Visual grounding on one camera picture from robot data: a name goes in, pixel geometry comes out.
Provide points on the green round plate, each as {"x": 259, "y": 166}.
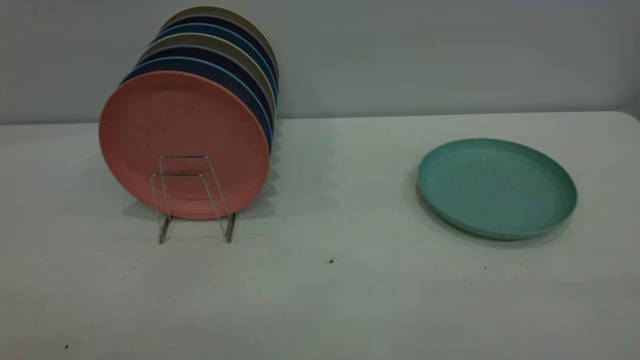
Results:
{"x": 495, "y": 187}

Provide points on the pink round plate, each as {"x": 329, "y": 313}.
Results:
{"x": 175, "y": 125}

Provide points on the dark navy round plate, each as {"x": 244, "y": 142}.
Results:
{"x": 221, "y": 20}
{"x": 210, "y": 52}

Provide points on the beige round plate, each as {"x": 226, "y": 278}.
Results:
{"x": 200, "y": 39}
{"x": 215, "y": 10}

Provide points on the teal blue round plate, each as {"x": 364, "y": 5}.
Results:
{"x": 210, "y": 28}

